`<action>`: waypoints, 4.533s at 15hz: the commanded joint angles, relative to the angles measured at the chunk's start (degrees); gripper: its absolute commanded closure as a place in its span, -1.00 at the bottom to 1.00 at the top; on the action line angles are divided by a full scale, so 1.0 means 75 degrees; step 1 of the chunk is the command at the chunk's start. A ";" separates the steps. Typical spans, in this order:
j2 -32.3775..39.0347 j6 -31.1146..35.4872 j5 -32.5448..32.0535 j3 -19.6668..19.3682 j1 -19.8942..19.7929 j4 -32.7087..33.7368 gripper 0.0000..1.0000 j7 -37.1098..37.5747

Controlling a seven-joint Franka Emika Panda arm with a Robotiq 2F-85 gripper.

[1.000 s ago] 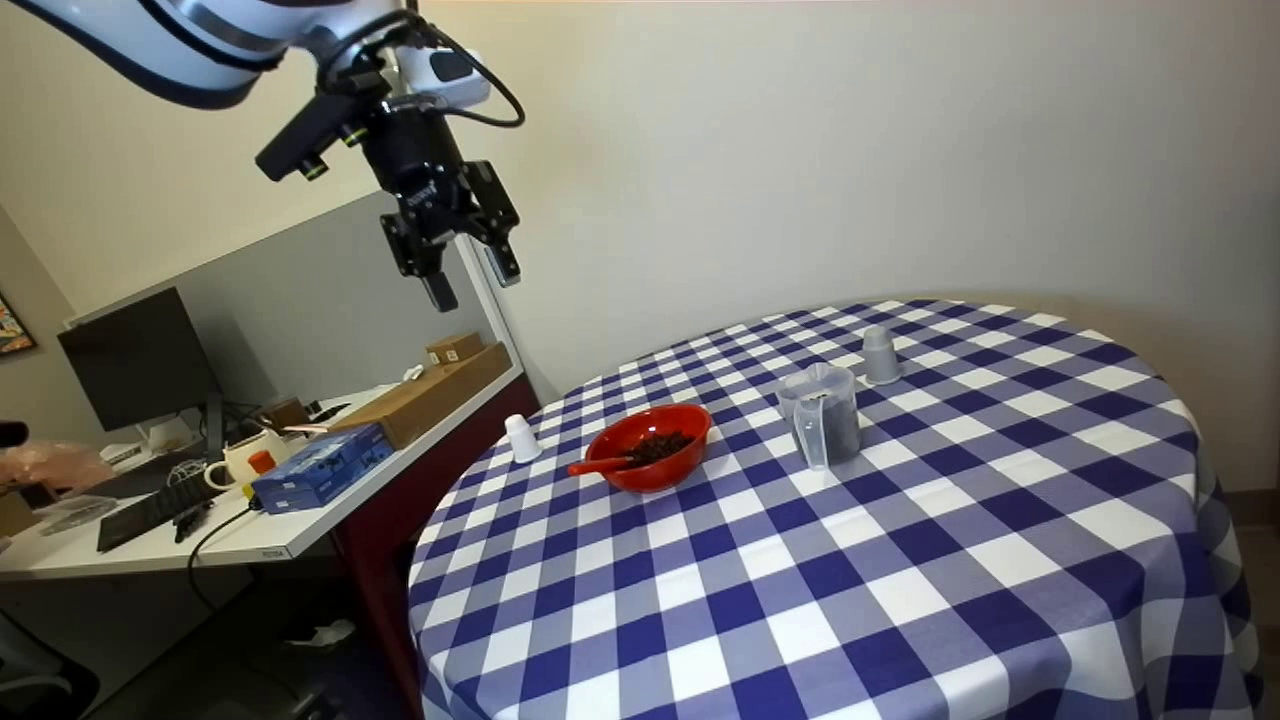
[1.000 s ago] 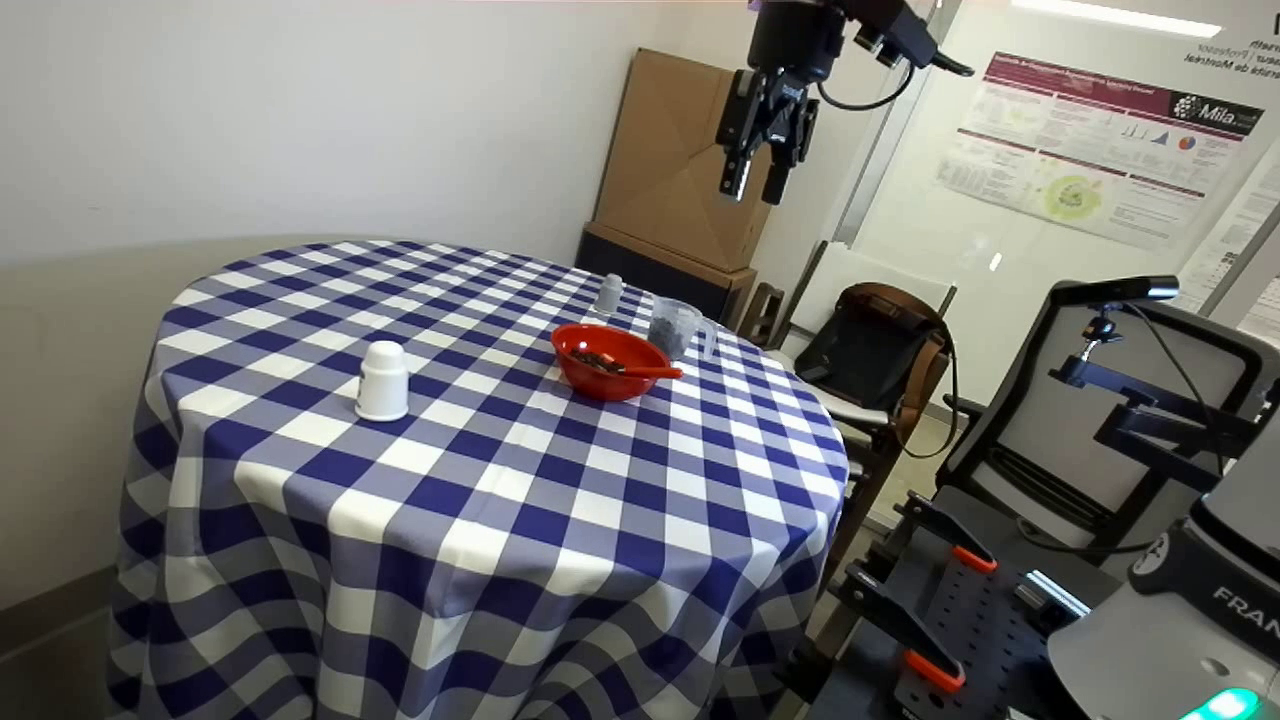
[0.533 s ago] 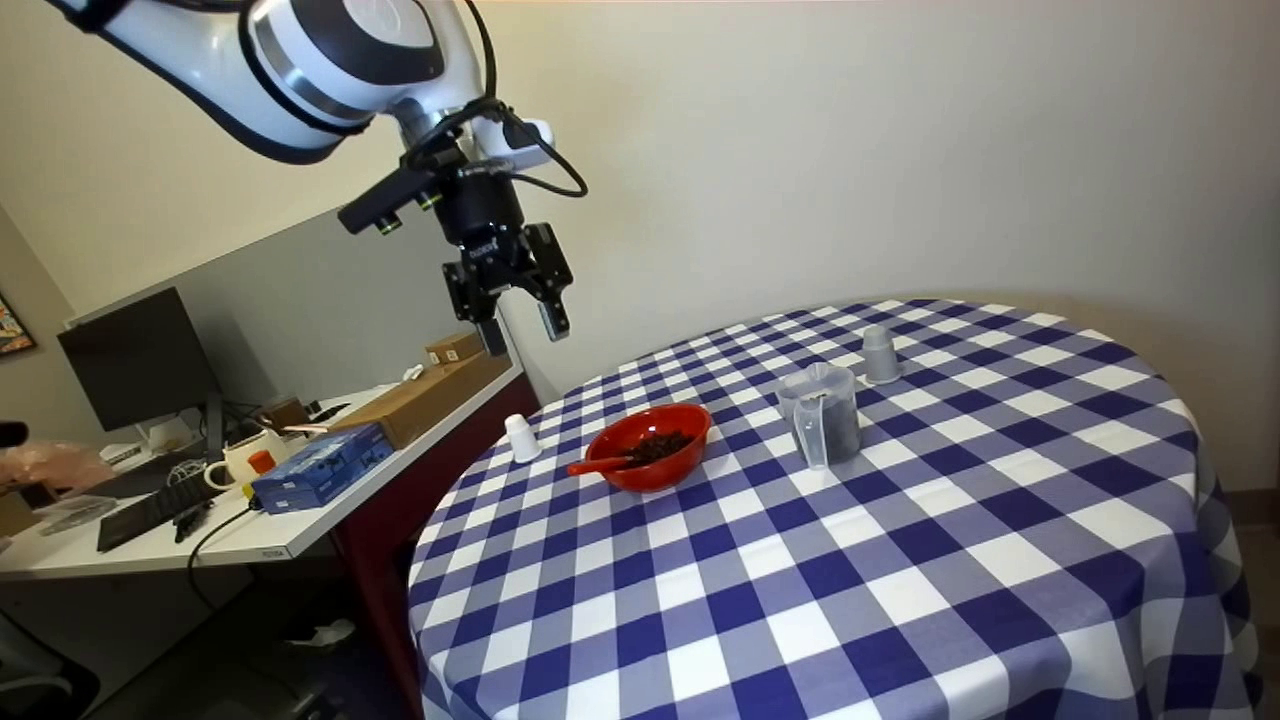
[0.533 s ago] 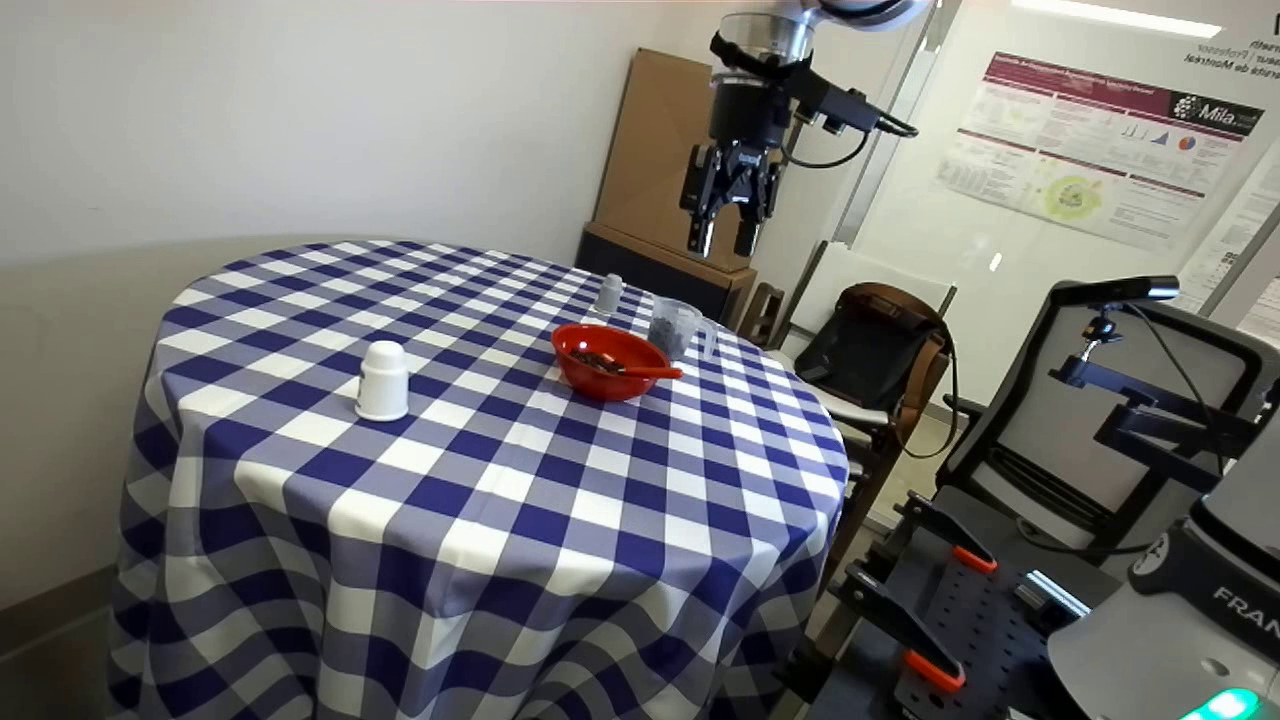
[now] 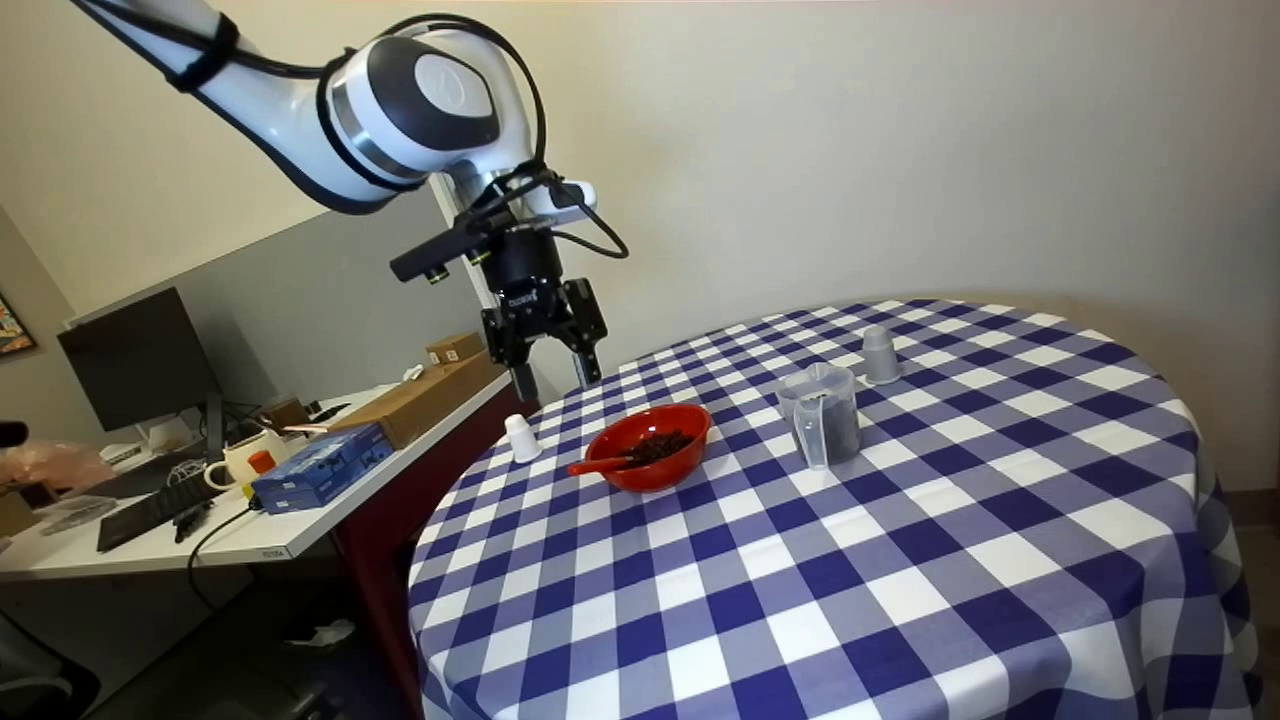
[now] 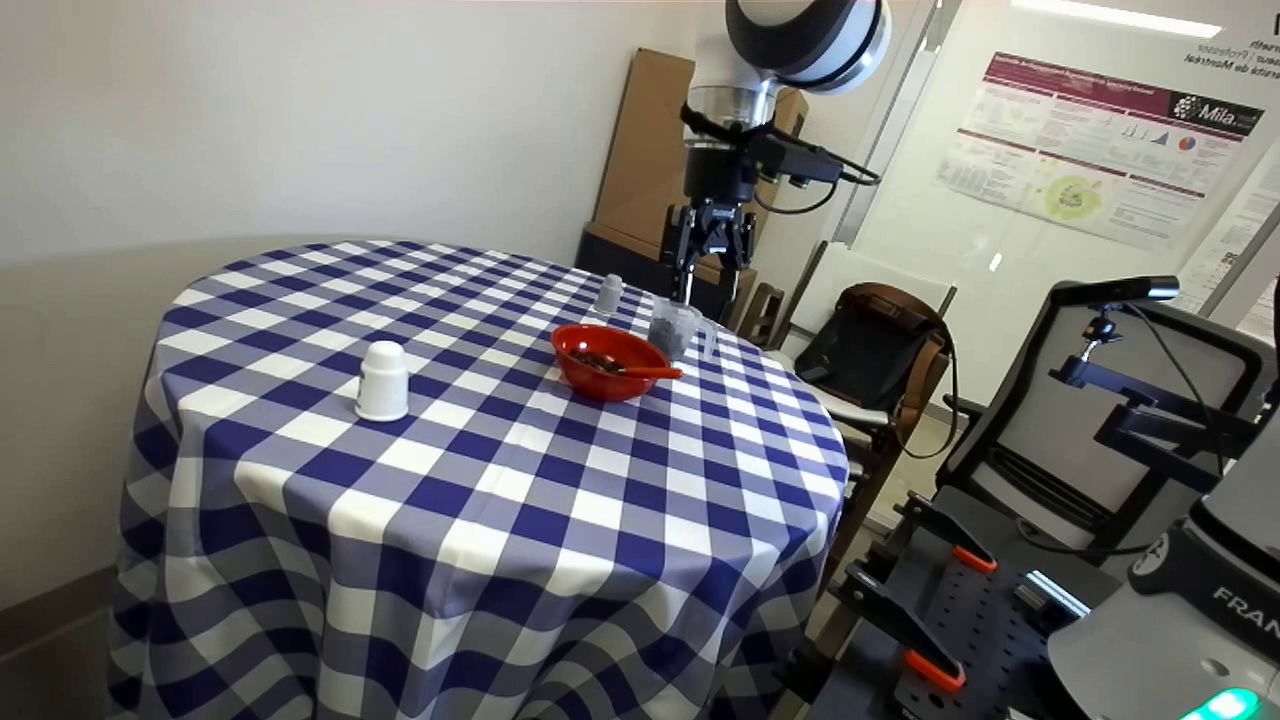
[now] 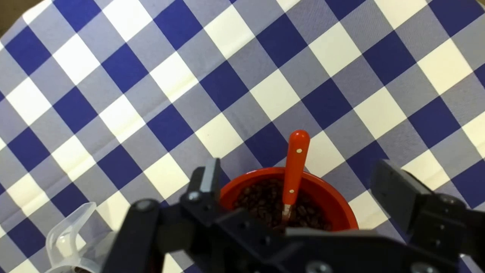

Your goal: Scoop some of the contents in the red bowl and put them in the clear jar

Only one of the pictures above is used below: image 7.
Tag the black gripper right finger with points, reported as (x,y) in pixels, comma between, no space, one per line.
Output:
(399,198)

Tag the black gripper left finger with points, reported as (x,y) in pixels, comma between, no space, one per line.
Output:
(210,177)

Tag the red plastic bowl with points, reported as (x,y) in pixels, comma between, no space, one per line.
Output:
(334,198)

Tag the dark coffee beans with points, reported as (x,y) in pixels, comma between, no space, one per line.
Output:
(258,203)

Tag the blue white checked tablecloth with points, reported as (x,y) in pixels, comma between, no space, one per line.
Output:
(228,66)

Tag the clear drinking glass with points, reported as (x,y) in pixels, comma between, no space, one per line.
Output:
(66,238)

